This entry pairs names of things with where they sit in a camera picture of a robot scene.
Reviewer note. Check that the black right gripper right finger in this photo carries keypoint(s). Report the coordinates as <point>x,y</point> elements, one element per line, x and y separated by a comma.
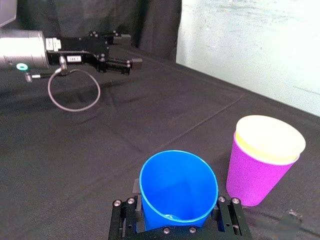
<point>232,220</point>

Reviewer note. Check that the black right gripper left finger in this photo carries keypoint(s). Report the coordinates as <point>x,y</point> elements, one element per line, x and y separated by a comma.
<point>122,217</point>

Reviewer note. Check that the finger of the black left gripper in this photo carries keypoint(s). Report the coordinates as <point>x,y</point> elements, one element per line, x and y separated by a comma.
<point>120,40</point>
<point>120,66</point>

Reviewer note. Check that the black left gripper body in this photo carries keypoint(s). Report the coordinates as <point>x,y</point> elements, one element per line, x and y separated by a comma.
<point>82,48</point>

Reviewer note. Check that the blue plastic cup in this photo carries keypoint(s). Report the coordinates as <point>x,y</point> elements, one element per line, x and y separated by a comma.
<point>175,180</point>

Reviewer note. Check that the black backdrop cloth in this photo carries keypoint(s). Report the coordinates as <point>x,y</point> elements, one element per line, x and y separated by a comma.
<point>75,15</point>

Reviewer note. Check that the purple textured plastic cup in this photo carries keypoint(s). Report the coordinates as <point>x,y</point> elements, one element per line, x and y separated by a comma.
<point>250,180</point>

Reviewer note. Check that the black table cloth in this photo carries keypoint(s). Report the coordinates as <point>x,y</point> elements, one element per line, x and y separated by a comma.
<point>125,130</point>

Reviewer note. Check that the cream plastic cup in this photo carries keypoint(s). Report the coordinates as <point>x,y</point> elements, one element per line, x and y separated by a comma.
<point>270,140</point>

